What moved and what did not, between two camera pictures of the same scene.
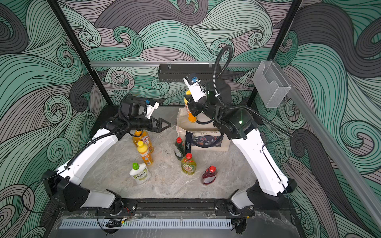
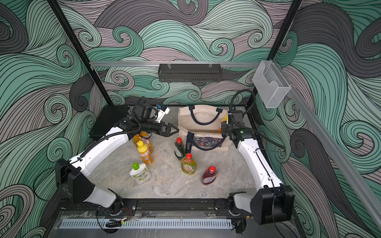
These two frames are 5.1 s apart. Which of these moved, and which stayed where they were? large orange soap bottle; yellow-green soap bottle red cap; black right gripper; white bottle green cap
Moved: black right gripper
Stayed: yellow-green soap bottle red cap; white bottle green cap; large orange soap bottle
